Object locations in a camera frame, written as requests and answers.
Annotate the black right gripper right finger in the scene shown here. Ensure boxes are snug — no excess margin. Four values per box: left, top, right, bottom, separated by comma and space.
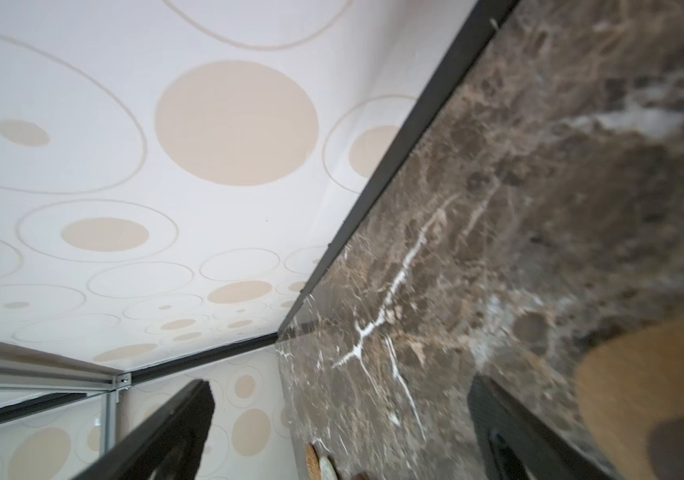
468, 375, 609, 480

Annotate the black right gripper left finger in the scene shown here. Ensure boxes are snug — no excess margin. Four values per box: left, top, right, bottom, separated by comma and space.
75, 379, 215, 480

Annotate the woven rattan round coaster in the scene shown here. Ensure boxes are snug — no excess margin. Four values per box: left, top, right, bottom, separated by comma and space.
305, 444, 322, 480

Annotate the white multicolour stitched coaster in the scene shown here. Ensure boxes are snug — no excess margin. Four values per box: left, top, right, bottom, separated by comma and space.
318, 456, 339, 480

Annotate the cork paw print coaster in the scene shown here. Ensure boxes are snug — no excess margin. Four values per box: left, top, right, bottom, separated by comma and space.
575, 315, 684, 479

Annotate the aluminium frame rail left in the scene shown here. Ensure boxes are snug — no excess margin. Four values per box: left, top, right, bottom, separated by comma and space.
100, 390, 119, 456

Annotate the aluminium frame rail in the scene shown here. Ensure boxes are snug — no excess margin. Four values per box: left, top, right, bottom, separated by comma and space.
100, 390, 119, 456
0, 342, 132, 393

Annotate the aluminium frame rail back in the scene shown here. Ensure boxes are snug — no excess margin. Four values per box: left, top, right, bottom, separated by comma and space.
0, 342, 132, 393

